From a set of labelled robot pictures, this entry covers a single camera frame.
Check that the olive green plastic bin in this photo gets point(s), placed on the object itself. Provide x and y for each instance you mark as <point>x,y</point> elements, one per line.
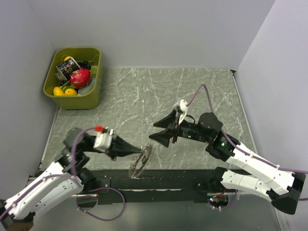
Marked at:
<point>88,96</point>

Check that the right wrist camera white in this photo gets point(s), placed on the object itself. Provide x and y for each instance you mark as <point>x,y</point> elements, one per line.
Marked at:
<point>181,107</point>

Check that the black printed paper cup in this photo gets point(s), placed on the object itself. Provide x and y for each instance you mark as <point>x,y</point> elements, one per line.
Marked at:
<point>66,68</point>

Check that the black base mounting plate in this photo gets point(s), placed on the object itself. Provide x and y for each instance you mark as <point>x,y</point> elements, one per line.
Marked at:
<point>155,185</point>

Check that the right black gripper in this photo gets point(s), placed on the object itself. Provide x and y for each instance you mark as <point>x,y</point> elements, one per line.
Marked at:
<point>163,136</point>

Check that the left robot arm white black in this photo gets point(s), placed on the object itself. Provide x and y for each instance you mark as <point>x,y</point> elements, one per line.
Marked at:
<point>64,177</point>

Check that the yellow mango toy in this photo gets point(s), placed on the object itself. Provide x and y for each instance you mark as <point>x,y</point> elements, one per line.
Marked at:
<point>70,92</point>

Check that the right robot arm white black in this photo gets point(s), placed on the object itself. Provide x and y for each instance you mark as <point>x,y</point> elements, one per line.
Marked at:
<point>281,187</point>

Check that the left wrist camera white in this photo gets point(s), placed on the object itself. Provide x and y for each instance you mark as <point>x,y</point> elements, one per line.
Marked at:
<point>103,138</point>

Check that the red dragon fruit toy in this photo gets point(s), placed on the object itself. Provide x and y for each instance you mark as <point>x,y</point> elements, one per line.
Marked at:
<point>80,78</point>

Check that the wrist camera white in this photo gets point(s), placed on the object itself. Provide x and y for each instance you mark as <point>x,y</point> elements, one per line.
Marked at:
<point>103,138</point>
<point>181,107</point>

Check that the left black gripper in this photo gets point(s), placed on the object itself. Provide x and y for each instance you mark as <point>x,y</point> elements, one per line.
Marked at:
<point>120,147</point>

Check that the yellow lemon toy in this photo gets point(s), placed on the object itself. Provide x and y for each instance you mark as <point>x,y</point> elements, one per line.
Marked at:
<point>57,91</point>

